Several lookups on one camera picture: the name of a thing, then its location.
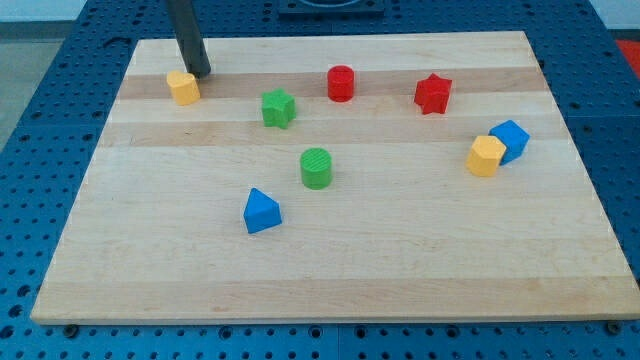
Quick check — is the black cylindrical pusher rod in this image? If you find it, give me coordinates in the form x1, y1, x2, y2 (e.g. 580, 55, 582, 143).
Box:
165, 0, 211, 79

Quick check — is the yellow heart block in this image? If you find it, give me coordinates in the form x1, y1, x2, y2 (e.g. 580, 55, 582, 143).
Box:
166, 70, 201, 106

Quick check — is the green star block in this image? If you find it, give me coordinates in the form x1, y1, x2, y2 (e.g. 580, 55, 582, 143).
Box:
261, 88, 296, 129

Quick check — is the red cylinder block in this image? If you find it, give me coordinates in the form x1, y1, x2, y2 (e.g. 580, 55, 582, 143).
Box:
327, 65, 355, 102

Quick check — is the green cylinder block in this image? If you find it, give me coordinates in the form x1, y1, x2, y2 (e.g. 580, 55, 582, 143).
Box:
300, 148, 333, 190

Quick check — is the blue triangle block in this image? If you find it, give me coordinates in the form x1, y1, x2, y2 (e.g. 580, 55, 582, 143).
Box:
243, 188, 282, 234

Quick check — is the red star block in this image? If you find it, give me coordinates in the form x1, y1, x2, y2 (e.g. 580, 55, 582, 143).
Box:
414, 73, 453, 115

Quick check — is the wooden board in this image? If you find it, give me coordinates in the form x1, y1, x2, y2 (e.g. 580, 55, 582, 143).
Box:
31, 31, 639, 325

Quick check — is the yellow hexagon block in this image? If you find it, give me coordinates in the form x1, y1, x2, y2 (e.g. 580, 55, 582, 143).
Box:
465, 135, 507, 177

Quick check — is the blue cube block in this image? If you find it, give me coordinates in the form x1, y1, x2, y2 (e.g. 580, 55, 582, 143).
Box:
489, 120, 530, 166

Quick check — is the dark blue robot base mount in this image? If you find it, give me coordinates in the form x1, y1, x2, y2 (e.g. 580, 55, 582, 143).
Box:
278, 0, 385, 18

